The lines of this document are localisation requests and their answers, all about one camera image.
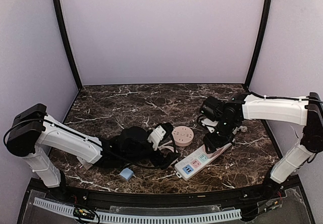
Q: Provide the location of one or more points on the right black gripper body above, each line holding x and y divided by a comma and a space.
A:
215, 142

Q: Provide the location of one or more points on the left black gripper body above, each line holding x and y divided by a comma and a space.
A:
156, 157

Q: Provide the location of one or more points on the white multicolour power strip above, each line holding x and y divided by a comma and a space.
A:
197, 161

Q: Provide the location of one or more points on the white plug adapter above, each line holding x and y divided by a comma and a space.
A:
85, 165

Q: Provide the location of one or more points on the pink cube socket adapter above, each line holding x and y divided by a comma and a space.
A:
218, 151

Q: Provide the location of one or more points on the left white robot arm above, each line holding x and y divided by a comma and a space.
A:
34, 128

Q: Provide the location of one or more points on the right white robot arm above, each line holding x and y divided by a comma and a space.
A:
305, 111

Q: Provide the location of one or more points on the blue plug adapter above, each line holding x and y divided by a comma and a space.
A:
126, 174

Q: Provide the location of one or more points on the pink round power socket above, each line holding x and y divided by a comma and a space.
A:
183, 136

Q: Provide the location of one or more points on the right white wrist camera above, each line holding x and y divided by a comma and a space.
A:
207, 123

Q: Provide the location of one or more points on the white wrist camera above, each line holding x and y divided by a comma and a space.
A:
160, 132
207, 123

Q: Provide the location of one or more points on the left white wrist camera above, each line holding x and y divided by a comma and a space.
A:
160, 132

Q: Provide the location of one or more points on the black front rail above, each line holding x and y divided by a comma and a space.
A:
247, 196

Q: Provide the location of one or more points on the white slotted cable duct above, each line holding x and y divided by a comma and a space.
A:
106, 217

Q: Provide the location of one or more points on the right black frame post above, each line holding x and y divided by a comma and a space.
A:
258, 43

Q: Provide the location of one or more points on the black frame post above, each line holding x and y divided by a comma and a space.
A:
258, 43
66, 43

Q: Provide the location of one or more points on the left black frame post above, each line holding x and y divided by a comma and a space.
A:
66, 43

